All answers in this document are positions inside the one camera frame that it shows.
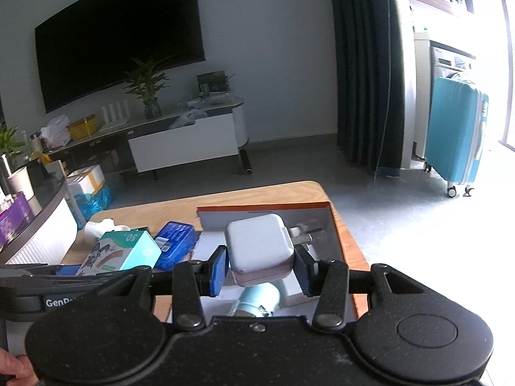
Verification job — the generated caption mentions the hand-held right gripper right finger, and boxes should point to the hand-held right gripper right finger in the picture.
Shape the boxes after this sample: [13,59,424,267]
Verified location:
[295,245,439,330]

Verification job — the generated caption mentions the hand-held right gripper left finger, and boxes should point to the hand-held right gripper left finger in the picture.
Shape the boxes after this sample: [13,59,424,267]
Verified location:
[97,245,227,330]

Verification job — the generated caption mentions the white charger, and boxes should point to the white charger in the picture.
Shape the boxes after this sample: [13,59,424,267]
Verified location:
[224,214,324,288]

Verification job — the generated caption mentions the cotton swab jar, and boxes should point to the cotton swab jar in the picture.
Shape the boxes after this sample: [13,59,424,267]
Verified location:
[229,281,281,318]

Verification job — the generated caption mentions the orange and white cardboard box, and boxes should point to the orange and white cardboard box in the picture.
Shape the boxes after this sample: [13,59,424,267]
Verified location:
[196,203,369,322]

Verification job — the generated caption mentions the teal box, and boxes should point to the teal box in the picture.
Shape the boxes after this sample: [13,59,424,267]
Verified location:
[76,231,162,276]

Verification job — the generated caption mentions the person's left hand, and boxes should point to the person's left hand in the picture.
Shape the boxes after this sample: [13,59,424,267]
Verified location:
[0,348,36,386]

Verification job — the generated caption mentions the curved grey counter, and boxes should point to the curved grey counter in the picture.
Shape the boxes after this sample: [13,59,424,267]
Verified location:
[0,169,78,266]

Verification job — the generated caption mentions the blue clear plastic box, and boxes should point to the blue clear plastic box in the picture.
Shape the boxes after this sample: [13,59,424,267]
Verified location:
[154,221,198,271]

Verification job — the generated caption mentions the blue plastic bag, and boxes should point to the blue plastic bag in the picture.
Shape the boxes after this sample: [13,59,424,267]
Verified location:
[72,185,113,226]

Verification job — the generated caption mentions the purple tray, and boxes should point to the purple tray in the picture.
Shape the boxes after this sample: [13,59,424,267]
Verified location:
[0,193,35,250]

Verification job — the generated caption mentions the yellow and white carton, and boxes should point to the yellow and white carton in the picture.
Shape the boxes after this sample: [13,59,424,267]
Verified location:
[65,165,106,198]

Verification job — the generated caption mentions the white pot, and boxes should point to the white pot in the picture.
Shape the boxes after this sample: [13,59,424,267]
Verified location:
[7,166,35,202]

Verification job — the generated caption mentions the white and dark TV cabinet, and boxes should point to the white and dark TV cabinet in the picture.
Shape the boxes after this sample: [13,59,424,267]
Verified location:
[40,96,250,179]

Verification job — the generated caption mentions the white plastic bag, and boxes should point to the white plastic bag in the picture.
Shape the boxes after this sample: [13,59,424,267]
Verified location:
[40,115,72,149]

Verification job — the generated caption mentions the leafy plant in steel vase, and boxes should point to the leafy plant in steel vase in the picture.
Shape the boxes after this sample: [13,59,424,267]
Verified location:
[0,123,27,194]

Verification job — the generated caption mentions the yellow box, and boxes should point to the yellow box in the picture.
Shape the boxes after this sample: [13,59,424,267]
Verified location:
[68,115,98,141]

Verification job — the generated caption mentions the bluish plastic bag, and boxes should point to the bluish plastic bag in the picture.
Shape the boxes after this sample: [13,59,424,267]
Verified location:
[169,109,210,129]

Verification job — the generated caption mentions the white router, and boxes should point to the white router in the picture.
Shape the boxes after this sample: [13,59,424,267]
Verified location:
[98,102,133,131]

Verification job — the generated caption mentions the clear flat boxes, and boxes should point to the clear flat boxes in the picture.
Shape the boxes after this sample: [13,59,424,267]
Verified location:
[177,92,234,109]

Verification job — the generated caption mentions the green printed box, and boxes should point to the green printed box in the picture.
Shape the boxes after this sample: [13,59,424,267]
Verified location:
[196,71,229,94]

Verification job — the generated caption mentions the green plant in glass vase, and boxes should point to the green plant in glass vase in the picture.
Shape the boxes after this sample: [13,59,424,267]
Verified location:
[123,56,170,120]

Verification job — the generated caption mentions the teal suitcase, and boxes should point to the teal suitcase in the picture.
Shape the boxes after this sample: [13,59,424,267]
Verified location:
[424,76,489,198]

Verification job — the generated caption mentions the dark curtain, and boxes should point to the dark curtain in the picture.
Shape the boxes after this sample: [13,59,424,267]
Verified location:
[328,0,405,179]

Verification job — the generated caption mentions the white washing machine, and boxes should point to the white washing machine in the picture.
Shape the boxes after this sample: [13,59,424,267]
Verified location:
[414,32,477,161]

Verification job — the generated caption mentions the black wall television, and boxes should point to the black wall television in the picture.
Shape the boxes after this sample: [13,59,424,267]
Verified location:
[35,0,206,114]

